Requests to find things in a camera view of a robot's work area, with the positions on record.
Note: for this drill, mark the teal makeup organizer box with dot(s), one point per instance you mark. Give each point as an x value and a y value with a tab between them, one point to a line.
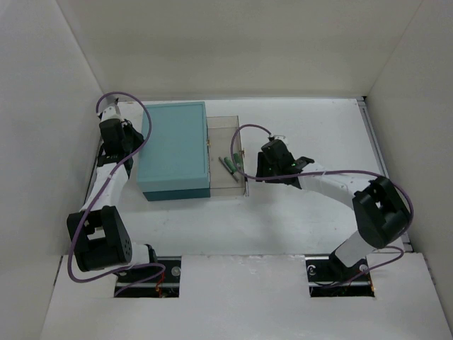
174	163

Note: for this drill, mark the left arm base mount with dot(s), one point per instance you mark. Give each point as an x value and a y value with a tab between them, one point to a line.
148	283

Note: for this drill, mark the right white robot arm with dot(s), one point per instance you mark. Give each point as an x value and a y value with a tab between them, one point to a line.
381	215

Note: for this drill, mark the grey makeup pencil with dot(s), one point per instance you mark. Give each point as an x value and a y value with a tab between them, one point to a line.
234	176

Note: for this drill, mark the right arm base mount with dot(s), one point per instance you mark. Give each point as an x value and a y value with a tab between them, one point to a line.
325	282

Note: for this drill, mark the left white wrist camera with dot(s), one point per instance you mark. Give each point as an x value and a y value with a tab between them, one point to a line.
111	112

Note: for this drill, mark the green tube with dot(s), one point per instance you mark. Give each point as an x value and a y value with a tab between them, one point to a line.
230	164
237	160

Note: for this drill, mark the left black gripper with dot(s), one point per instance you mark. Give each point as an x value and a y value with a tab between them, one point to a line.
115	156

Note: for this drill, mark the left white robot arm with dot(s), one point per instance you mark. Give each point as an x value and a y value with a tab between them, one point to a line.
103	241

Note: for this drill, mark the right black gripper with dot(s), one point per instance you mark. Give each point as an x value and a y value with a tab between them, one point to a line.
262	164

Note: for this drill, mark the black silver makeup pencil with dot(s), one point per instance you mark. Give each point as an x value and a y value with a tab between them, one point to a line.
246	187

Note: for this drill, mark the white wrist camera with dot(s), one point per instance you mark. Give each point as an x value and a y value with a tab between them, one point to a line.
282	138
111	112

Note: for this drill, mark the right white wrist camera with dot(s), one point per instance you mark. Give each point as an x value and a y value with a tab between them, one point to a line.
282	138

